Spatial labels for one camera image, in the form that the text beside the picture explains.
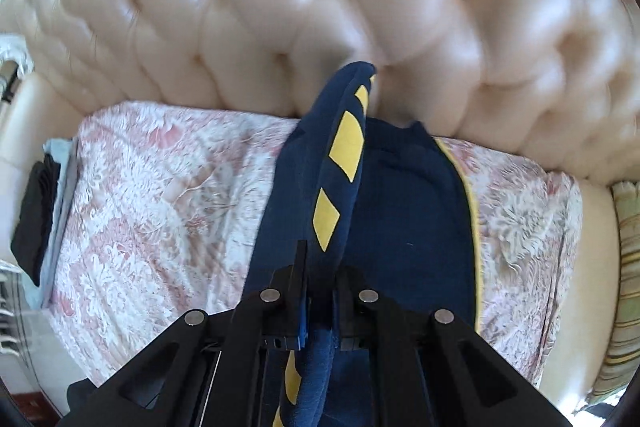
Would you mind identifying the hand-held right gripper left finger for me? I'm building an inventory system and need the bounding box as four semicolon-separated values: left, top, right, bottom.
60;239;311;427

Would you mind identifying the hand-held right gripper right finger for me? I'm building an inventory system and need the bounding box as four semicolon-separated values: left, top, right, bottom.
332;268;576;427

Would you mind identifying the navy garment with yellow marks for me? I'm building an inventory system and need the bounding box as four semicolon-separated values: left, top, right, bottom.
250;62;486;427

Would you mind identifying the stack of folded clothes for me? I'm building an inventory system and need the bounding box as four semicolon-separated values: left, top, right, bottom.
37;137;81;308

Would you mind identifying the pink floral blanket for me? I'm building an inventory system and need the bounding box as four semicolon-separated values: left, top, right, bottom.
42;102;583;388

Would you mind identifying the striped fringed pillow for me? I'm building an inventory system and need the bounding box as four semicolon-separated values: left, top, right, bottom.
585;179;640;408

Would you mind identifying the black folded cloth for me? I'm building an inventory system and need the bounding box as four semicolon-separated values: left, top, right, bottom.
10;154;63;288

